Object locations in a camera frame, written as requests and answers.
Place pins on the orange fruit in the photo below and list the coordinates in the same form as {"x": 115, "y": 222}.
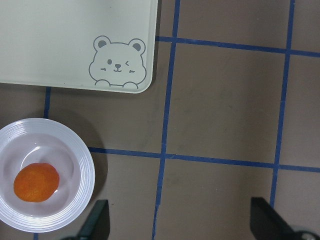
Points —
{"x": 36, "y": 182}

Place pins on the cream bear tray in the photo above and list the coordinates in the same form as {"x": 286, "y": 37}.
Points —
{"x": 102, "y": 45}

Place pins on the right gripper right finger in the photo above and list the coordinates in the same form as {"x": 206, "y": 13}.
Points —
{"x": 266, "y": 223}

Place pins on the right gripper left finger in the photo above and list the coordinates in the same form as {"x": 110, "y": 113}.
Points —
{"x": 97, "y": 224}

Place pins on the white round plate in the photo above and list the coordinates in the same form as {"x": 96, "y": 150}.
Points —
{"x": 39, "y": 140}

